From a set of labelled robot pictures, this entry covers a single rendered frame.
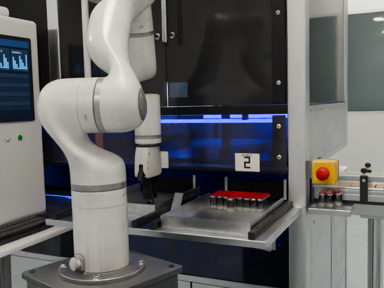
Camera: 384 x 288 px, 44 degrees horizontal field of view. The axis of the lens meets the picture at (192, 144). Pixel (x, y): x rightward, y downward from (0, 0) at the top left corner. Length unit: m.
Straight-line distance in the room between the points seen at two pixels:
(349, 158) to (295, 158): 4.65
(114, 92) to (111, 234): 0.30
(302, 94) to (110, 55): 0.70
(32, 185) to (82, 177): 0.93
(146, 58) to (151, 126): 0.21
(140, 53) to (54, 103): 0.47
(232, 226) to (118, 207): 0.36
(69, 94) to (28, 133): 0.91
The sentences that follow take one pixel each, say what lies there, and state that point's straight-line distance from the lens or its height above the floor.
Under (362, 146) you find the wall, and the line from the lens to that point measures 6.18.
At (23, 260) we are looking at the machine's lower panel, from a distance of 2.26.
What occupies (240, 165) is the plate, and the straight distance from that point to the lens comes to 1.62.
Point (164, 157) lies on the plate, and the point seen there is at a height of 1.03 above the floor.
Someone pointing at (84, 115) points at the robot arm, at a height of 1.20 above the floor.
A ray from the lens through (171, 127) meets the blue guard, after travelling 1.72.
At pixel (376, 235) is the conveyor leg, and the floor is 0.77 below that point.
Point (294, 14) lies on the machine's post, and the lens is 1.58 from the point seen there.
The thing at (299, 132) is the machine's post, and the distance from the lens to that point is 1.56.
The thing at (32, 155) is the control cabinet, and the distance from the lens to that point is 1.94.
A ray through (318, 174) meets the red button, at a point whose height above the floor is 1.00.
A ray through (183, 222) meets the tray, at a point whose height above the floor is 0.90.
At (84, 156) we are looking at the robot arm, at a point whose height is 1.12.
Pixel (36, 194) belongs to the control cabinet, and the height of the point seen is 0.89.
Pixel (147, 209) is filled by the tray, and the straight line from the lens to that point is 1.50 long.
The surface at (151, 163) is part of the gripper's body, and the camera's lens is 1.51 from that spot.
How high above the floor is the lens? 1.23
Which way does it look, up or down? 5 degrees down
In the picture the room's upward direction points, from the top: 1 degrees counter-clockwise
